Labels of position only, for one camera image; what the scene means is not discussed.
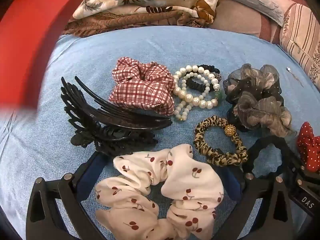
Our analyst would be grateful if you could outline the red tray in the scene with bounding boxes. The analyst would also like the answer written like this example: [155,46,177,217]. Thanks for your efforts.
[0,0,100,113]

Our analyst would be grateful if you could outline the leopard print hair tie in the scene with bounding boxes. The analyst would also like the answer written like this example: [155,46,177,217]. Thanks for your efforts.
[193,115,248,167]

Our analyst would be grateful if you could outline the silver hair pin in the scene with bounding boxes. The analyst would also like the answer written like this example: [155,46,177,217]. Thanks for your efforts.
[286,66,304,88]

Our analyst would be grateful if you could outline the black scrunchie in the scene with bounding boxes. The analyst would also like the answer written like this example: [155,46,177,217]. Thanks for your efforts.
[246,136,297,177]

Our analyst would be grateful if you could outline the striped pillow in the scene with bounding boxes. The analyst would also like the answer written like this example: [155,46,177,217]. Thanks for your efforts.
[279,4,320,88]

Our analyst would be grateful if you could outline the grey organza scrunchie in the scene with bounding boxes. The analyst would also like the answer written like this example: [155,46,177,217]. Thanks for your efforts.
[229,91,297,138]

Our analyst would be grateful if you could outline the dark dotted organza scrunchie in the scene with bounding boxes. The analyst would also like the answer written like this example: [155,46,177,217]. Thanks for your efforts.
[222,63,284,104]

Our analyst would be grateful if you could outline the large pearl bracelet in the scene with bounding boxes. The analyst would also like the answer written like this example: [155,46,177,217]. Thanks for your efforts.
[174,64,223,109]

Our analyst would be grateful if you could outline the red plaid scrunchie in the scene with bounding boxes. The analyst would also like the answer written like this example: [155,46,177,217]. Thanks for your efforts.
[109,56,175,117]

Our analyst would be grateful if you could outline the medium pearl bracelet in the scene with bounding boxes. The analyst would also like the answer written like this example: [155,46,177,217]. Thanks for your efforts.
[181,72,210,98]

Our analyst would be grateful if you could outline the small white bead bracelet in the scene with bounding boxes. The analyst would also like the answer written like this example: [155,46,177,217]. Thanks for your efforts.
[174,92,208,122]

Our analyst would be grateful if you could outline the black hair claw clip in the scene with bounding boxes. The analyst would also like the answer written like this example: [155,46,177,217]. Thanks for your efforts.
[61,76,173,157]

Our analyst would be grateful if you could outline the brown quilted blanket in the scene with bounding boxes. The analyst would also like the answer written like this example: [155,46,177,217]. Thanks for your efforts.
[62,5,215,38]

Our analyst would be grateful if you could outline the cherry print white scrunchie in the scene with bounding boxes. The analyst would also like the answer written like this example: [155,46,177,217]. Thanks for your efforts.
[94,144,225,240]

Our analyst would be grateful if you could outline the red polka dot scrunchie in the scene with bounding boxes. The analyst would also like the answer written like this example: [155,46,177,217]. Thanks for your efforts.
[296,121,320,172]

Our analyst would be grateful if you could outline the black beaded hair tie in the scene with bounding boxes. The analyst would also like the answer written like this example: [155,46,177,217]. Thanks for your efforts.
[186,64,223,90]

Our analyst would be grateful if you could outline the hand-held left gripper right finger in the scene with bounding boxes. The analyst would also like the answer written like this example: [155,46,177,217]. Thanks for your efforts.
[220,166,295,240]

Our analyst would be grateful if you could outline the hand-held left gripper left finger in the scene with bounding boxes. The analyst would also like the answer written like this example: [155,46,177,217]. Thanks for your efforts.
[25,152,115,240]

